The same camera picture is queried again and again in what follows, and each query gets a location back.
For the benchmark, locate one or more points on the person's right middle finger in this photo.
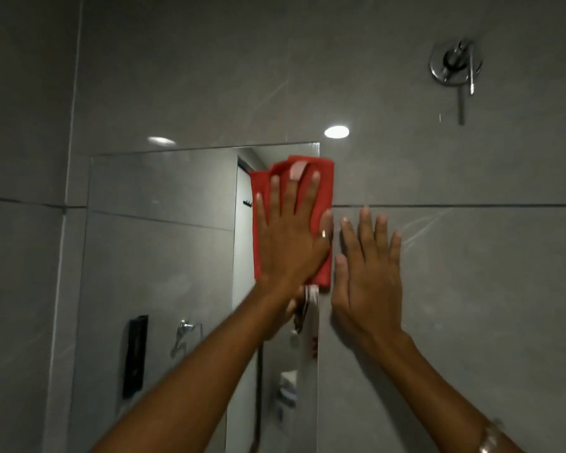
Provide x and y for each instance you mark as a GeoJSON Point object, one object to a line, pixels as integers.
{"type": "Point", "coordinates": [367, 228]}

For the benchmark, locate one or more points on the person's left middle finger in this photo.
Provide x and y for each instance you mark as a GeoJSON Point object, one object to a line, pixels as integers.
{"type": "Point", "coordinates": [291, 195]}

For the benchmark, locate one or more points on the person's right hand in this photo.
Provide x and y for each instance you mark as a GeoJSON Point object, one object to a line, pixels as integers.
{"type": "Point", "coordinates": [368, 287]}

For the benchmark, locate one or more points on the person's right little finger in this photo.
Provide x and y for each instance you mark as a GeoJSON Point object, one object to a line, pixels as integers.
{"type": "Point", "coordinates": [395, 249]}

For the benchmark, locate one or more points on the person's left forearm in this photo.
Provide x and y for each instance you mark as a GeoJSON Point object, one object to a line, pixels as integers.
{"type": "Point", "coordinates": [203, 377]}

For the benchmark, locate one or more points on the red cleaning cloth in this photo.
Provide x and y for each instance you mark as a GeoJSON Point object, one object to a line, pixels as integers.
{"type": "Point", "coordinates": [325, 183]}

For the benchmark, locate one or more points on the person's left little finger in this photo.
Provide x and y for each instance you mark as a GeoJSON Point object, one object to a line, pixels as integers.
{"type": "Point", "coordinates": [261, 212]}

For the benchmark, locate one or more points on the person's right thumb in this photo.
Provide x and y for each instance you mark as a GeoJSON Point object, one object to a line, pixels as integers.
{"type": "Point", "coordinates": [339, 275]}

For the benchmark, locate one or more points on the chrome wall valve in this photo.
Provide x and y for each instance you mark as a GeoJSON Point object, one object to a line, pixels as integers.
{"type": "Point", "coordinates": [453, 61]}

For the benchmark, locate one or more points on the frameless wall mirror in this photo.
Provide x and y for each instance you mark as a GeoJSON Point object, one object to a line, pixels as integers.
{"type": "Point", "coordinates": [170, 259]}

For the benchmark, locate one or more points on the person's left thumb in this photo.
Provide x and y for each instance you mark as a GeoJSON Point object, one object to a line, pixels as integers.
{"type": "Point", "coordinates": [326, 231]}

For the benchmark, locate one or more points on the person's right forearm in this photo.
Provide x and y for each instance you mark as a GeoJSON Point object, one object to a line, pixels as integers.
{"type": "Point", "coordinates": [434, 396]}

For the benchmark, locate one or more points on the person's left hand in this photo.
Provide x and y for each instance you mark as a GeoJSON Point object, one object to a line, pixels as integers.
{"type": "Point", "coordinates": [285, 249]}

